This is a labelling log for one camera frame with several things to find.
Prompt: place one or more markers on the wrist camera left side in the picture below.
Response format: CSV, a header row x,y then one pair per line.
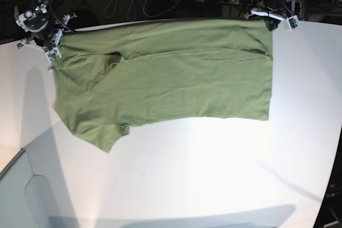
x,y
291,23

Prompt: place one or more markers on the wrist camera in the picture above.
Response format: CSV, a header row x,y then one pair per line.
x,y
291,23
53,54

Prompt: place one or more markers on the green T-shirt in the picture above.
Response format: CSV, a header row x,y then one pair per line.
x,y
110,80

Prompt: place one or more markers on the wrist camera right side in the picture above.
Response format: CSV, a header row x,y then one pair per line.
x,y
53,54

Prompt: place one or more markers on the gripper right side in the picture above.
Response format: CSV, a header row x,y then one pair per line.
x,y
45,29

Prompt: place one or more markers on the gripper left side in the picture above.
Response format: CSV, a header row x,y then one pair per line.
x,y
273,12

